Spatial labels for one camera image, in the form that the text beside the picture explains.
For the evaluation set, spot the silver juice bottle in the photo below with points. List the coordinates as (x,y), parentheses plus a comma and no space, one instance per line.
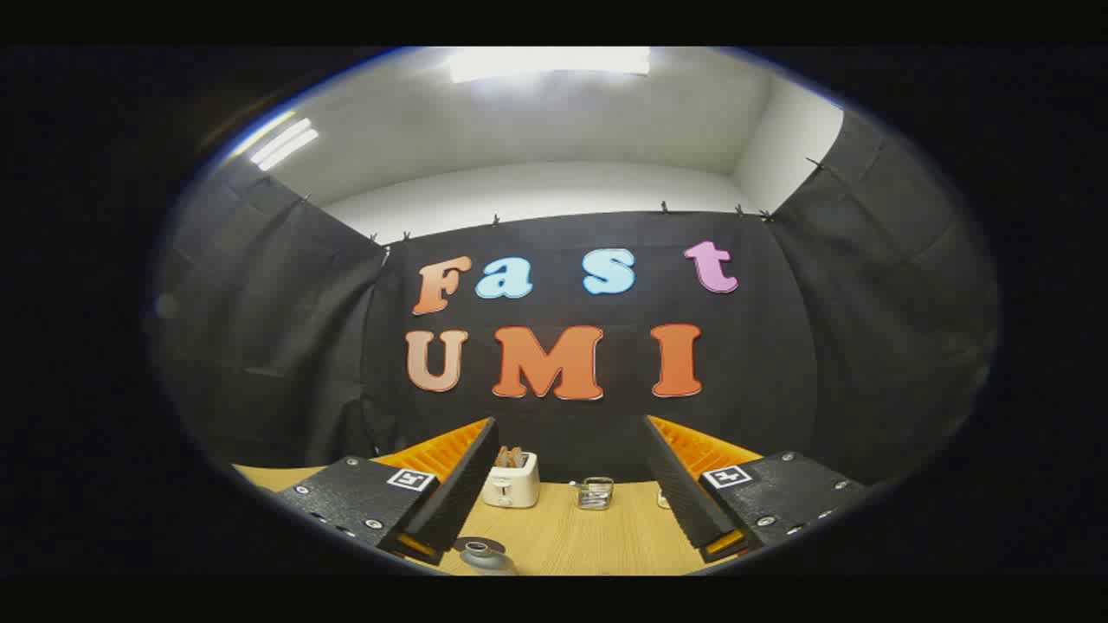
(486,561)

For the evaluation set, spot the ceiling strip light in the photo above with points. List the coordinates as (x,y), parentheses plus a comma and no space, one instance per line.
(284,144)

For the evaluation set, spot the wooden table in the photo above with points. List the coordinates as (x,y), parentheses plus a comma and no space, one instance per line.
(606,536)

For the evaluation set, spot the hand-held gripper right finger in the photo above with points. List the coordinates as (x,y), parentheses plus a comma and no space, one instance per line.
(679,493)

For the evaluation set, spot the white toaster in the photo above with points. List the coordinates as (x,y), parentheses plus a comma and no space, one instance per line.
(511,489)

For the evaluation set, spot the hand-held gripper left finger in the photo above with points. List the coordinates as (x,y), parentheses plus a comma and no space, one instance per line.
(459,493)

